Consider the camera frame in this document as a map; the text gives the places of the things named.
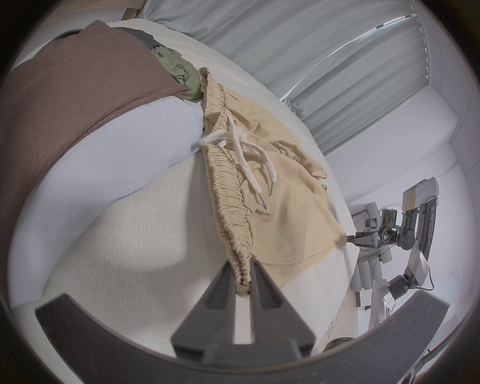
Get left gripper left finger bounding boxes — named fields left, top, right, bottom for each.
left=170, top=259, right=241, bottom=356

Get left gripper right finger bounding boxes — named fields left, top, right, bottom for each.
left=250, top=258, right=316, bottom=354

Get beige shorts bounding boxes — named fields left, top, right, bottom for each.
left=197, top=67, right=347, bottom=297

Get bed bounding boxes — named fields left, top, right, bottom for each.
left=7, top=0, right=361, bottom=353

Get pale green curtain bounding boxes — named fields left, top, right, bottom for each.
left=144, top=0, right=417, bottom=100
left=289, top=15, right=430, bottom=154

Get white garment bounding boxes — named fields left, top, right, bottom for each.
left=8, top=95, right=206, bottom=310

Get green garment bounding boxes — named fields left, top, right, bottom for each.
left=151, top=45, right=205, bottom=102

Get brown garment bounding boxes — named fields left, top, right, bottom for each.
left=0, top=19, right=188, bottom=271

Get black garment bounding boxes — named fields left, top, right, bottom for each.
left=124, top=27, right=158, bottom=51

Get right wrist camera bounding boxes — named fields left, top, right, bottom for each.
left=364, top=202, right=380, bottom=229

